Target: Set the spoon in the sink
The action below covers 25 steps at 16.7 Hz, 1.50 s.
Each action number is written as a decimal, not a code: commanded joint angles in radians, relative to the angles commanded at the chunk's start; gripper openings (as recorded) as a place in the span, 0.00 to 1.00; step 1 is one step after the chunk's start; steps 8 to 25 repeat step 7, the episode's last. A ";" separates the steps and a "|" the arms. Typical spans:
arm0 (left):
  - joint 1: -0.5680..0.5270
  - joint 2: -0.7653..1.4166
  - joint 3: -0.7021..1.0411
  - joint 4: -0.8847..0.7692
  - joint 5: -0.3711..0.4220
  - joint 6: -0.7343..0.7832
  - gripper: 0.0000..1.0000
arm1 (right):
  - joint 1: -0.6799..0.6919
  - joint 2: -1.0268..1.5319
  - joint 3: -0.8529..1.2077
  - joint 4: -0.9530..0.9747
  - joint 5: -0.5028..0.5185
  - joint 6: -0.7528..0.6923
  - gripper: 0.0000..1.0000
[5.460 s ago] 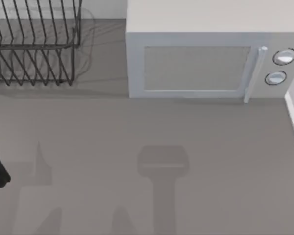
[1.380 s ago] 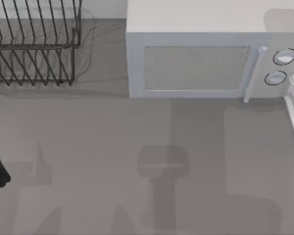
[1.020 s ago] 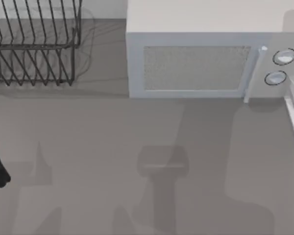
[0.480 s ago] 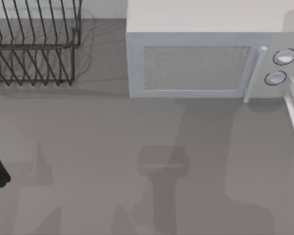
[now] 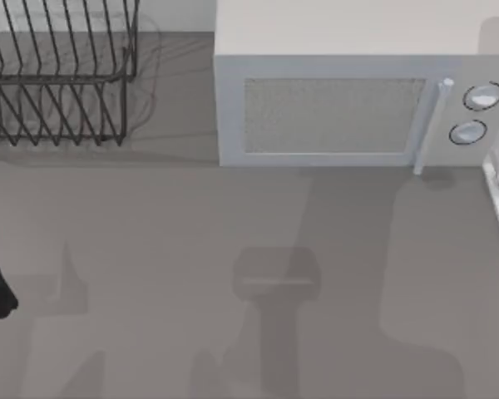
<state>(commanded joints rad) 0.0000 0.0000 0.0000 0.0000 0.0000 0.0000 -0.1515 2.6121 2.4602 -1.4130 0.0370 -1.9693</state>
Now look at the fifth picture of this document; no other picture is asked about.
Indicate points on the microwave oven door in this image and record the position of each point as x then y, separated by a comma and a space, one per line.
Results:
233, 116

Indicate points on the pale microwave oven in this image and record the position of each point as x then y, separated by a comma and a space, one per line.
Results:
341, 33

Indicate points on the small round microwave knob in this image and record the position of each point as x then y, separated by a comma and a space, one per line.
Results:
467, 132

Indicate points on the large round microwave knob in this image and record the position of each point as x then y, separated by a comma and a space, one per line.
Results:
482, 96

